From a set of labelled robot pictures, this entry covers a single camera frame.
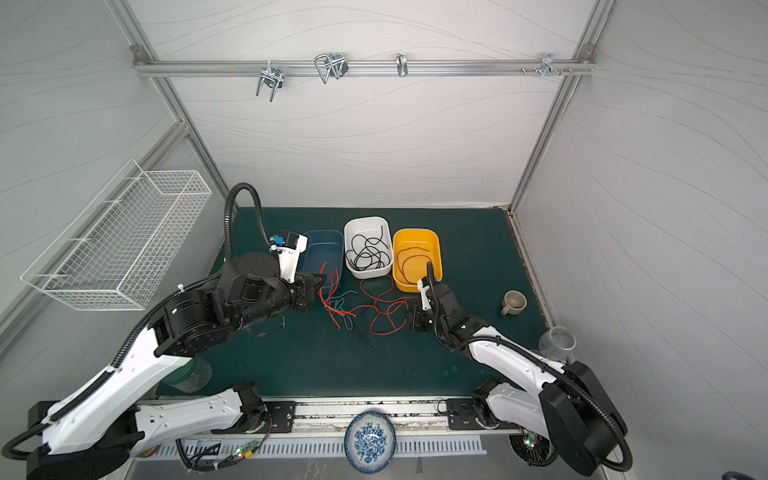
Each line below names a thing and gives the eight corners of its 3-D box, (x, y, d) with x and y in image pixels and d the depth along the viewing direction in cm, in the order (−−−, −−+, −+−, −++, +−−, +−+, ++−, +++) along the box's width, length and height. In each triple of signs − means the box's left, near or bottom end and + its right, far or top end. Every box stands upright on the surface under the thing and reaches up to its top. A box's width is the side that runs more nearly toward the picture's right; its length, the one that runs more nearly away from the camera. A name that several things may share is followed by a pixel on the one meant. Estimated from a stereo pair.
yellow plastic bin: (392, 292, 99) (392, 281, 94) (392, 238, 114) (392, 227, 109) (443, 292, 99) (446, 281, 94) (436, 239, 114) (439, 227, 109)
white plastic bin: (341, 278, 101) (339, 268, 96) (348, 227, 117) (346, 216, 112) (392, 278, 102) (392, 268, 96) (392, 227, 117) (392, 216, 112)
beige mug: (500, 317, 94) (506, 309, 89) (496, 299, 98) (501, 290, 93) (523, 317, 94) (530, 309, 89) (517, 299, 98) (523, 290, 93)
